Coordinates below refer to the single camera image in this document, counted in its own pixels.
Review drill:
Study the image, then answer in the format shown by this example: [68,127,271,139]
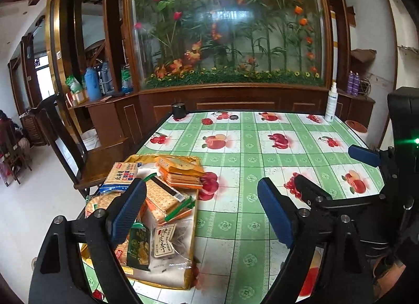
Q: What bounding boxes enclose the dark green cracker pack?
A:
[126,223,150,271]

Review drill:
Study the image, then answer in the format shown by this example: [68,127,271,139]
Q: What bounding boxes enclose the clear bag of dark snacks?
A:
[149,219,193,274]

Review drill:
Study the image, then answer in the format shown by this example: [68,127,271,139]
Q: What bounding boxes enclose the beige cracker pack blue ends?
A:
[99,162,139,194]

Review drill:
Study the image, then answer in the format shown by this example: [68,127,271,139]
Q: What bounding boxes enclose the yellow-orange biscuit pack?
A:
[157,155,205,177]

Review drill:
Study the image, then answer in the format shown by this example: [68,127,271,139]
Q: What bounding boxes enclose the cracker pack with black band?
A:
[144,174,192,215]

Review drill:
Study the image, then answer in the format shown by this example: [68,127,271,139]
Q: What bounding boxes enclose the orange cracker pack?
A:
[158,168,202,190]
[115,197,195,266]

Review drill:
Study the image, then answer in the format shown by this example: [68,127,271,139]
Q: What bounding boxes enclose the orange cracker pack front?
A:
[115,197,195,266]

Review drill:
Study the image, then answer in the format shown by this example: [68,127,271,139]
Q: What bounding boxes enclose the round cracker pack green label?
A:
[85,191,122,218]

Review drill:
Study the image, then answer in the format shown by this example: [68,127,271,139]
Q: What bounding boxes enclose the person's right hand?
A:
[373,254,406,300]

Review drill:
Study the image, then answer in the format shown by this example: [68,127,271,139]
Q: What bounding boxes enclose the white bucket with red lid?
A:
[345,120,368,134]

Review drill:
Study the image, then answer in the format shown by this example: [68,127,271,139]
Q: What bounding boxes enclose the white spray bottle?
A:
[324,81,339,123]

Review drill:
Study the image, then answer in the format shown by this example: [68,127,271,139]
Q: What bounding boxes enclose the purple bottle left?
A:
[346,71,354,95]

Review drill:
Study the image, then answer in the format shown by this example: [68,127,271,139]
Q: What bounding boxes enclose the purple bottle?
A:
[352,73,360,96]
[346,71,354,95]

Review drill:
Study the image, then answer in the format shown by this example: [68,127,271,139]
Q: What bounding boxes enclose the purple bottle right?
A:
[352,73,360,96]

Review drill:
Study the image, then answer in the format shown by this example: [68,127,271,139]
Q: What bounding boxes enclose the green fruit-print tablecloth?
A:
[81,110,386,304]

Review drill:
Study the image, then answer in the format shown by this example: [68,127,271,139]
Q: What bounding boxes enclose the yellow tray with white liner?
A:
[85,154,204,290]

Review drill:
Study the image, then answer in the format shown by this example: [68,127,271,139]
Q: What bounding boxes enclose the dark wooden chair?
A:
[29,94,129,198]

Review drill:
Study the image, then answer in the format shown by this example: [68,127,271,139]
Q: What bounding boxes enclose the seated person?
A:
[1,111,32,187]

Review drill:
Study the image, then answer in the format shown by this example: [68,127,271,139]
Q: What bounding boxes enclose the small black box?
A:
[172,103,188,120]

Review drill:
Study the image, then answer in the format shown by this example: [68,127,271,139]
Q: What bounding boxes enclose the wooden sideboard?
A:
[67,83,377,147]

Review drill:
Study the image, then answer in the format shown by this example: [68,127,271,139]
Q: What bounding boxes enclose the flower display glass cabinet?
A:
[128,0,331,89]

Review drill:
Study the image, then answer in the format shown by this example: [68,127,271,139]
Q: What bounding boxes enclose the green snack bag on sideboard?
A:
[65,75,83,94]

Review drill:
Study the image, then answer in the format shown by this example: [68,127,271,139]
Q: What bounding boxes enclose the green-labelled plastic bottle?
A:
[122,67,134,94]

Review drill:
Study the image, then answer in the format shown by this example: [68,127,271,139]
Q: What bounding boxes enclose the clear water jug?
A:
[100,61,114,95]

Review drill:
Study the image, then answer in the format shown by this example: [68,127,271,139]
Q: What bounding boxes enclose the blue thermos jug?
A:
[85,67,102,101]

